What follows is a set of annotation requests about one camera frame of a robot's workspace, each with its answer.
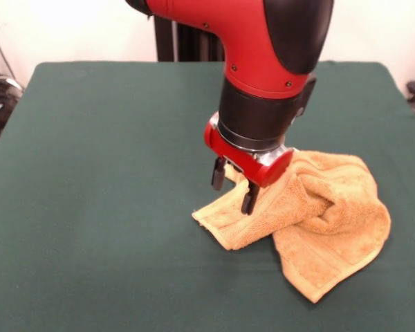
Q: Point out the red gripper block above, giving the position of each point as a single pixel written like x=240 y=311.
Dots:
x=269 y=169

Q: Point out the orange terry towel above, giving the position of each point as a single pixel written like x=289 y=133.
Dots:
x=332 y=235

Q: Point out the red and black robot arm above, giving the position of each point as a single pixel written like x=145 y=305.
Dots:
x=256 y=41

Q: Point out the dark green table cloth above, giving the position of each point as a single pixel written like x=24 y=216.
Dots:
x=90 y=207

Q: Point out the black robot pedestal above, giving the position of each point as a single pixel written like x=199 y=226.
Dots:
x=186 y=45

